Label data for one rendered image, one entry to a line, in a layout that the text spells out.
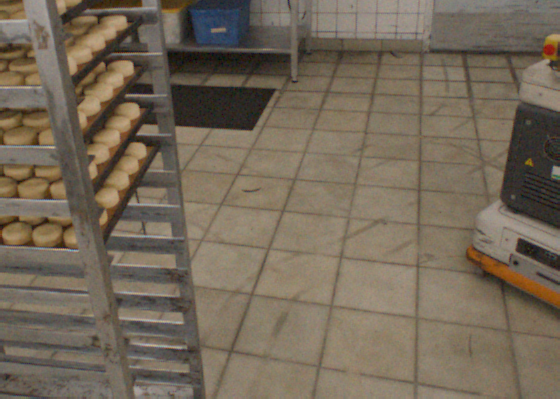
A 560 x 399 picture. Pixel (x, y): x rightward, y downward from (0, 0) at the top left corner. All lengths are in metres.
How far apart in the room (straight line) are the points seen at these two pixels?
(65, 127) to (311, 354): 1.47
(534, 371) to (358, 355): 0.54
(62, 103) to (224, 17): 3.63
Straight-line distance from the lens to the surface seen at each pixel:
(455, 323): 2.29
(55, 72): 0.78
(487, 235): 2.37
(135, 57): 1.23
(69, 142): 0.82
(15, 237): 1.04
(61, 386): 1.92
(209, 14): 4.40
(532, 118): 2.22
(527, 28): 4.98
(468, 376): 2.12
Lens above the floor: 1.51
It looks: 29 degrees down
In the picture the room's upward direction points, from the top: 5 degrees counter-clockwise
